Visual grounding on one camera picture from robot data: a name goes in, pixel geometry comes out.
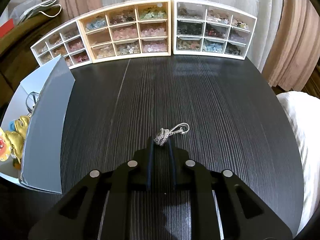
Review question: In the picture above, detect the silver wire pendant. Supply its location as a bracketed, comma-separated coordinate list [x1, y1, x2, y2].
[153, 122, 190, 146]

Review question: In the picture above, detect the white bedding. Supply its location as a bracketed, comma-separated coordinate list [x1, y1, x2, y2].
[277, 91, 319, 233]

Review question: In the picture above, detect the pink drape curtain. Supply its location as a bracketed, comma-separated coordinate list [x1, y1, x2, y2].
[262, 0, 319, 91]

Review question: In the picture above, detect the white left drawer organizer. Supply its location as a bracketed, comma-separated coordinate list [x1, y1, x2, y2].
[30, 20, 91, 69]

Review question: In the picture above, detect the light blue cardboard box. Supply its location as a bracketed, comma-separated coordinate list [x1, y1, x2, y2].
[1, 56, 75, 194]

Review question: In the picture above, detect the yellow orange leaf charm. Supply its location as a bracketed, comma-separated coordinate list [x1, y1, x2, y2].
[0, 128, 11, 162]

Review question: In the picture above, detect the white drawer organizer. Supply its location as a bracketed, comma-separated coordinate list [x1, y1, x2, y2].
[171, 0, 257, 60]
[30, 20, 91, 69]

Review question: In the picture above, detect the white right drawer organizer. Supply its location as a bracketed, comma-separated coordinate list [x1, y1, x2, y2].
[171, 0, 257, 60]

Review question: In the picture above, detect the blue fluffy charm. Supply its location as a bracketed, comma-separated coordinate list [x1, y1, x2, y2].
[8, 120, 16, 132]

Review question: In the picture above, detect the white paper bag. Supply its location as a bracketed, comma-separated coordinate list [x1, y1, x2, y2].
[9, 0, 62, 25]

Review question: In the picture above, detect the red paper folder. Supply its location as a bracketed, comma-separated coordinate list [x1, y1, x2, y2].
[0, 18, 14, 38]

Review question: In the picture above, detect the yellow bear keychain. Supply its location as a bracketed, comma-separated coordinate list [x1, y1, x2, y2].
[5, 115, 30, 164]

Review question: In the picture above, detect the orange green felt charm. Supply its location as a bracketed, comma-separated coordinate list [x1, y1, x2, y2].
[12, 159, 21, 170]

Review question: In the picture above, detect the beige middle drawer organizer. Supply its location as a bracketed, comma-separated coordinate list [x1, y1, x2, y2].
[76, 0, 171, 63]

